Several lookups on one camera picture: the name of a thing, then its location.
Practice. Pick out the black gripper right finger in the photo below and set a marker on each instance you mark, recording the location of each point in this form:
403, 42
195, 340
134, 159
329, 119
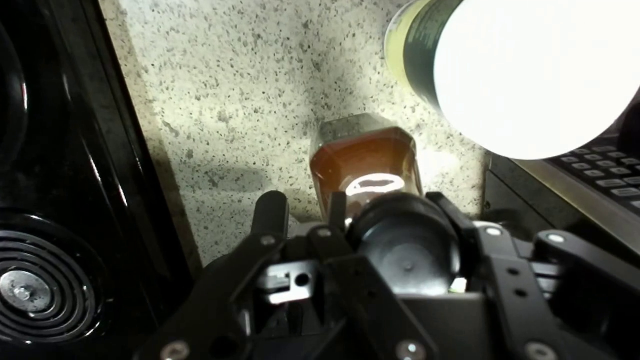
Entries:
533, 293

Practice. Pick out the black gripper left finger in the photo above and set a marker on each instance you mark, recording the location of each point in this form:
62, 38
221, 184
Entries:
221, 293

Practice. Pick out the brown glass bottle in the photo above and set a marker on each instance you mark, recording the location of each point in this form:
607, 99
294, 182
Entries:
362, 157

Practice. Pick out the white-lidded green yellow container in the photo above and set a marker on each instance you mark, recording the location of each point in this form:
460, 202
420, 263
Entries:
533, 73

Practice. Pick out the black electric stove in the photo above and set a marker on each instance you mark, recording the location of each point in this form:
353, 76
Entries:
60, 167

